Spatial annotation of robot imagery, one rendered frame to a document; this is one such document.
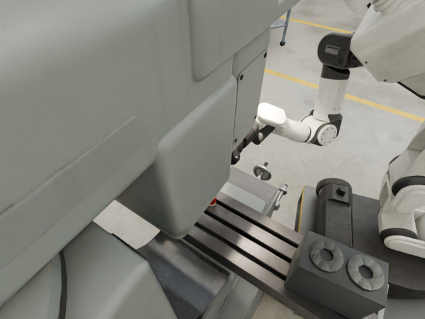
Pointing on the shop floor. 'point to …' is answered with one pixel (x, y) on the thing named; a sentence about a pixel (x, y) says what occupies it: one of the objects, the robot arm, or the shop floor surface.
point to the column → (92, 283)
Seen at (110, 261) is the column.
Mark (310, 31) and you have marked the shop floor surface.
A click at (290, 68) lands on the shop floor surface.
